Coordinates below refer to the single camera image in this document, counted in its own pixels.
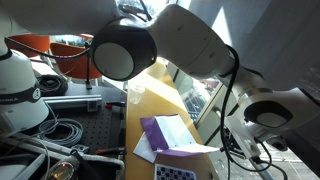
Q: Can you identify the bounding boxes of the grey cable coil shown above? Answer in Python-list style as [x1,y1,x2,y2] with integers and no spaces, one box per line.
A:
[37,117,85,148]

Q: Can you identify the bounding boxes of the orange chair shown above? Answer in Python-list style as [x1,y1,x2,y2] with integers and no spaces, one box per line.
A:
[49,33,103,80]
[6,33,51,59]

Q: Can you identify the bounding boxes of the black cable coil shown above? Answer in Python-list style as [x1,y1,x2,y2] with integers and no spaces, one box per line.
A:
[35,74,70,98]

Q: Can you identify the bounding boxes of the clear plastic cup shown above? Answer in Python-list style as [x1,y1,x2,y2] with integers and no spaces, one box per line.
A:
[127,84,146,106]

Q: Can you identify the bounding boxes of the white paper sheet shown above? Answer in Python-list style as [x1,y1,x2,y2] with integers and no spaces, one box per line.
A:
[132,131,158,164]

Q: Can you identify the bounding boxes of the black perforated breadboard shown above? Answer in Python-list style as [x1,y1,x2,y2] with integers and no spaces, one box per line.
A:
[36,83,128,158]

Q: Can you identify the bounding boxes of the purple paper folder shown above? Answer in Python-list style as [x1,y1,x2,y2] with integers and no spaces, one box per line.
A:
[139,113,221,158]

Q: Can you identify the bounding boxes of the small grey plug block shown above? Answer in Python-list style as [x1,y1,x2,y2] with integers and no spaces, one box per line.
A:
[71,143,91,155]

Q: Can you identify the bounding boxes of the black white checkerboard sheet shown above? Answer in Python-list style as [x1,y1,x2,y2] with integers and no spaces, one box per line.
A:
[153,163,198,180]

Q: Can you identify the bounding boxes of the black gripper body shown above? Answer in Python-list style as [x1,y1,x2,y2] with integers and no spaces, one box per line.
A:
[247,122,290,153]

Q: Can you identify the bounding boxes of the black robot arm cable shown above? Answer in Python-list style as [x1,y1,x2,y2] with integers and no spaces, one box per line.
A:
[219,43,290,180]

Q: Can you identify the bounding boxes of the aluminium profile rail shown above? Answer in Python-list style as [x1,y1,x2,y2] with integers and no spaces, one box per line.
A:
[42,94,103,112]

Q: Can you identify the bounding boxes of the black clamp orange handle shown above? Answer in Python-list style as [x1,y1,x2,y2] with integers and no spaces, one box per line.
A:
[104,101,127,110]
[95,147,126,157]

